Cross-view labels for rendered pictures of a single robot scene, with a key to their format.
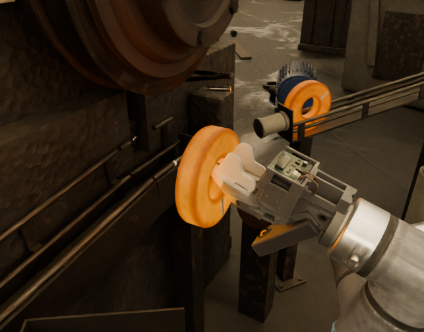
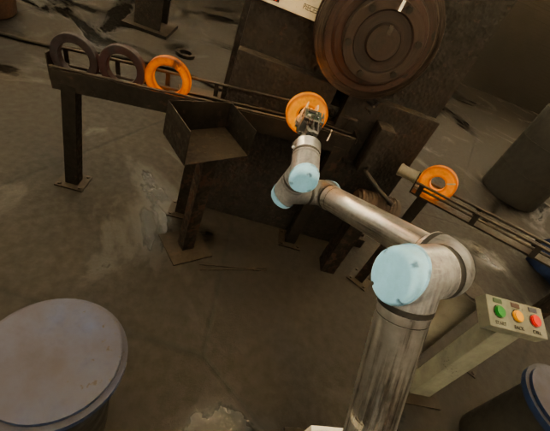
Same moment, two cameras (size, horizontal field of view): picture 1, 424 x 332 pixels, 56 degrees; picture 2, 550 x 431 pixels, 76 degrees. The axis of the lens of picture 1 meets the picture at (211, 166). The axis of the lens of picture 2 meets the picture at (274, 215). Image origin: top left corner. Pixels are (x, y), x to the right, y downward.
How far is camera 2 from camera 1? 1.02 m
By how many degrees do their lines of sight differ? 39
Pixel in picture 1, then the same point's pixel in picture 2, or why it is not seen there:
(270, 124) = (405, 170)
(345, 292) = not seen: hidden behind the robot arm
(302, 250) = not seen: hidden behind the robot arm
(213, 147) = (308, 97)
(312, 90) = (444, 174)
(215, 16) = (378, 72)
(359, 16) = not seen: outside the picture
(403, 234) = (307, 149)
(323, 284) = (369, 302)
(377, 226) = (305, 141)
